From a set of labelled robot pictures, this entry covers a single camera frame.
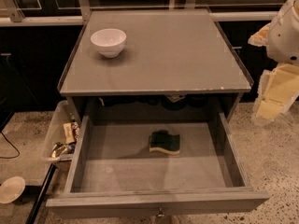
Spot metal drawer knob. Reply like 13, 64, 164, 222
156, 207, 165, 218

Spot open grey top drawer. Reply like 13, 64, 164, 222
47, 113, 269, 218

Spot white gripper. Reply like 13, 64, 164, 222
248, 0, 299, 126

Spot green and yellow sponge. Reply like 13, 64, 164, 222
149, 131, 180, 155

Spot black cable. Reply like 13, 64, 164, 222
0, 131, 21, 160

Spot white ceramic bowl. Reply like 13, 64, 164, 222
91, 28, 127, 58

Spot grey wooden cabinet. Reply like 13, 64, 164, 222
57, 9, 255, 126

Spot snack packets in bin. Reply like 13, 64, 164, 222
50, 114, 79, 158

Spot black floor bar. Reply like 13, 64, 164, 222
25, 164, 56, 224

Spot clear plastic bin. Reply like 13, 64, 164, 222
41, 101, 75, 172

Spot white metal railing frame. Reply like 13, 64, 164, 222
0, 0, 299, 28

